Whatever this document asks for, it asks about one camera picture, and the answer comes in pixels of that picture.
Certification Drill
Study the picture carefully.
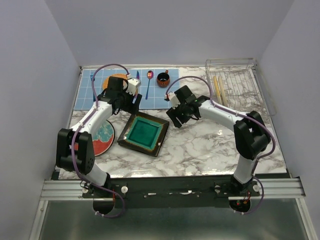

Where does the teal and red plate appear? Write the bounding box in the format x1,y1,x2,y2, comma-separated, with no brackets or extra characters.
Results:
92,120,116,157

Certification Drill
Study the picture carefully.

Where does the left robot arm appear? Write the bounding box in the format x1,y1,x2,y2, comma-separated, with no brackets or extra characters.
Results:
56,76,142,198

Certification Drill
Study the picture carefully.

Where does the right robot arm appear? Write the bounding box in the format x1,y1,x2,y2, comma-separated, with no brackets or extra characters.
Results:
164,85,272,196

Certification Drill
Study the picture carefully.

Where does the blue grid placemat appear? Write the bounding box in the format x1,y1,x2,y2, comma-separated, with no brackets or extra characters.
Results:
73,67,180,111

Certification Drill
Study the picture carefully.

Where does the woven wicker coaster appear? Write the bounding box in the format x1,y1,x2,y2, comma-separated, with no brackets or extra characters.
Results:
102,73,128,90

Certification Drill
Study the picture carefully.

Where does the iridescent spoon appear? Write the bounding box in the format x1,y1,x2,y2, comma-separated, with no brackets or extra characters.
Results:
145,70,154,100

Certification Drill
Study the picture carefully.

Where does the brown ceramic mug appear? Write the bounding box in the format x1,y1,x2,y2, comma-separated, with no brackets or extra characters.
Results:
156,70,171,88

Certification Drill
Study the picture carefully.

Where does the brown rimmed plate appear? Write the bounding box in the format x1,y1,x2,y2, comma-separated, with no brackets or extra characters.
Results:
218,75,228,107

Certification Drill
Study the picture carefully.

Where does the yellow rimmed plate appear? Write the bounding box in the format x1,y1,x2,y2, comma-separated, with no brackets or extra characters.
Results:
213,76,222,105

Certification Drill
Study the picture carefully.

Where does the blue fork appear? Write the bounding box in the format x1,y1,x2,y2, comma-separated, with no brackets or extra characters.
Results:
90,73,96,102

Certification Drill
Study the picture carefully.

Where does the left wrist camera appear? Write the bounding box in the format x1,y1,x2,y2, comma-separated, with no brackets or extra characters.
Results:
125,78,141,96

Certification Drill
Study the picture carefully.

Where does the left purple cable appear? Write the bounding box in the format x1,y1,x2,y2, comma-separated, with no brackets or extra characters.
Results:
71,63,131,218

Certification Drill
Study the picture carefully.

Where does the wire dish rack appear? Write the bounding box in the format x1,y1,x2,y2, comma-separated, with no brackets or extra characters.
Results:
205,58,270,119

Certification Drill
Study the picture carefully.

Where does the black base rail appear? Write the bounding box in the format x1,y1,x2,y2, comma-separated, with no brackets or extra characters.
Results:
82,175,260,209

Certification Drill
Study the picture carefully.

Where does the aluminium frame extrusion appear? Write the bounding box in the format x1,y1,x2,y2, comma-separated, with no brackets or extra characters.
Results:
40,178,306,201

